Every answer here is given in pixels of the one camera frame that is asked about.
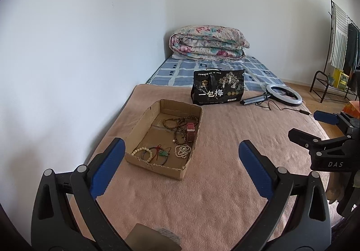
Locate green pendant with red cord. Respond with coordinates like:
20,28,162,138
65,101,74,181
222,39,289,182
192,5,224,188
152,144,171,157

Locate orange patterned box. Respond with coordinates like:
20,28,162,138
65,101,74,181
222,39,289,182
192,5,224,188
344,100,360,120

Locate tan flat card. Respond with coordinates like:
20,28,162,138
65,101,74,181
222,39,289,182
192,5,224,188
125,223,182,251

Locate black tripod stand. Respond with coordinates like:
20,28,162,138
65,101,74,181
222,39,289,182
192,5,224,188
240,93,272,105

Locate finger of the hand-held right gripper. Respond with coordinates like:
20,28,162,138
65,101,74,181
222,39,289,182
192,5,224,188
288,127,352,156
313,110,360,128

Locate striped hanging cloth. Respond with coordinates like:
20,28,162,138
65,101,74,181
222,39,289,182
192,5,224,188
330,4,351,69

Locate dark hanging clothes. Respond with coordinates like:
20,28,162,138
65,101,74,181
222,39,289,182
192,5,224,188
342,22,360,72

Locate cardboard box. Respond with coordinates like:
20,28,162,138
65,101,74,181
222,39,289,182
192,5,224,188
124,99,203,181

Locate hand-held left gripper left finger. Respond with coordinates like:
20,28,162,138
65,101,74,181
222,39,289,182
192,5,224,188
30,137,133,251

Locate pearl necklace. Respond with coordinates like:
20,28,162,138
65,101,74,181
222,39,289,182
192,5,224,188
174,143,193,160

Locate black metal clothes rack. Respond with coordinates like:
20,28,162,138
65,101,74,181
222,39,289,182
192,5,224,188
309,0,360,104

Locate yellow green box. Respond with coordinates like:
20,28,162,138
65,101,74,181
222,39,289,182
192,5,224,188
332,68,349,90

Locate pink blanket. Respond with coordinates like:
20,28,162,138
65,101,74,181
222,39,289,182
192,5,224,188
67,84,338,251

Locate red strap wristwatch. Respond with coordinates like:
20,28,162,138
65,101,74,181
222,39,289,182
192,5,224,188
186,123,197,143

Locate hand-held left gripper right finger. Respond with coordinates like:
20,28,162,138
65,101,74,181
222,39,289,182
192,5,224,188
238,139,332,251

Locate blue checked bed sheet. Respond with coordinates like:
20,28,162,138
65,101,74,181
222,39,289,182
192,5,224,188
145,56,284,91

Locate white ring light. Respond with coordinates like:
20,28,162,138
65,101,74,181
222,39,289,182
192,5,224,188
266,84,303,107

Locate black snack bag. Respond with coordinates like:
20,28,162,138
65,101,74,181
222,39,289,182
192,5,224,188
191,69,246,105

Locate pale bead bracelet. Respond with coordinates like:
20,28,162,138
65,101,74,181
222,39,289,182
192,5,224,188
132,147,154,160

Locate person's right hand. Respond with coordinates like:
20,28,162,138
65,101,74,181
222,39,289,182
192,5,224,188
326,174,349,204

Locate wooden bead necklace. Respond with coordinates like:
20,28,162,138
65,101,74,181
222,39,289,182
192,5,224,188
162,117,197,146

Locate black cable with controller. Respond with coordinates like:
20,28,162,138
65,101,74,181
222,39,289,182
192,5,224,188
254,99,313,117

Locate folded floral quilt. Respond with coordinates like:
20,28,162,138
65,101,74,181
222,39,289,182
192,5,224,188
169,25,251,60

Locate dark thin bangle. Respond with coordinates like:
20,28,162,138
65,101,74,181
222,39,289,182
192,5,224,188
142,147,169,164

